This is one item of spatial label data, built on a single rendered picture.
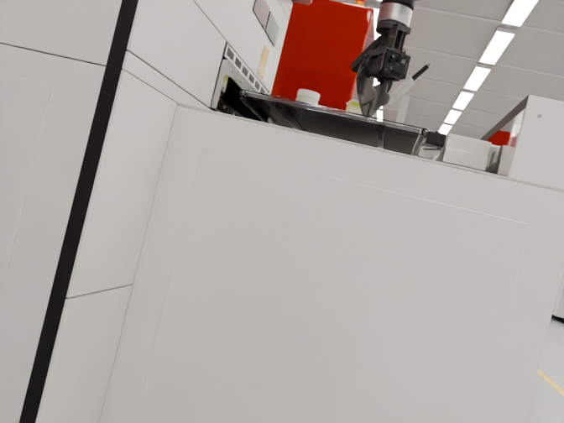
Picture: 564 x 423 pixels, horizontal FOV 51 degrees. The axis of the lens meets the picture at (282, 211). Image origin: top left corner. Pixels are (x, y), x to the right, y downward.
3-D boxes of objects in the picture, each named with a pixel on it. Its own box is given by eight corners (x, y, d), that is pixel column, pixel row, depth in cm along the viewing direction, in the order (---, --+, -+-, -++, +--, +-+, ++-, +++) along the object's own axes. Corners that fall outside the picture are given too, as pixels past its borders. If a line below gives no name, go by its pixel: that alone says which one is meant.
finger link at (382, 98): (378, 117, 133) (387, 77, 132) (362, 118, 138) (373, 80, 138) (389, 122, 134) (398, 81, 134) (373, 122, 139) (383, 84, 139)
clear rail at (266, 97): (237, 94, 115) (239, 87, 115) (239, 96, 117) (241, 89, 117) (428, 136, 109) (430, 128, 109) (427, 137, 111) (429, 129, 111)
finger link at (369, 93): (366, 113, 131) (376, 73, 131) (352, 115, 137) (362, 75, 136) (378, 117, 133) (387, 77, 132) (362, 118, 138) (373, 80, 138)
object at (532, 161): (507, 181, 92) (529, 93, 92) (460, 199, 146) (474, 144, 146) (570, 195, 90) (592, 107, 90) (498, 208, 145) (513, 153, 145)
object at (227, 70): (208, 107, 111) (220, 57, 111) (257, 141, 155) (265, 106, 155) (216, 108, 111) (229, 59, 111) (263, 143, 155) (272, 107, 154)
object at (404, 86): (380, 122, 152) (393, 72, 152) (380, 125, 156) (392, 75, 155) (404, 127, 151) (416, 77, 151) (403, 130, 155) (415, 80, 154)
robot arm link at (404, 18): (373, 6, 137) (401, 18, 141) (368, 25, 137) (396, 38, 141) (393, -1, 130) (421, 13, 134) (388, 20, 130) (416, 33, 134)
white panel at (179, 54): (106, 65, 76) (180, -241, 75) (248, 149, 156) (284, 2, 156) (127, 70, 75) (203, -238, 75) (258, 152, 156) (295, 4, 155)
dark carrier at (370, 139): (245, 95, 117) (246, 91, 117) (276, 125, 151) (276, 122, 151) (419, 133, 111) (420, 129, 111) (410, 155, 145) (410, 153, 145)
